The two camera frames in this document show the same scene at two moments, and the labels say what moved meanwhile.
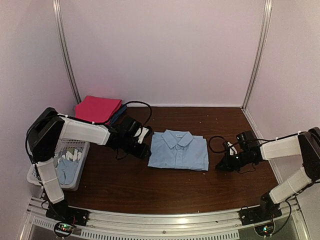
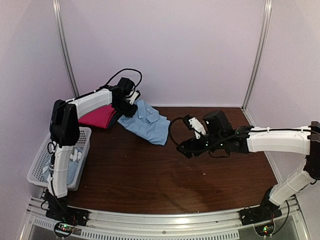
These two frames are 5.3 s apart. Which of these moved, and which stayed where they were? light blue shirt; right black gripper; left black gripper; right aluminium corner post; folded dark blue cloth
Moved: right black gripper; left black gripper; light blue shirt
Stayed: right aluminium corner post; folded dark blue cloth
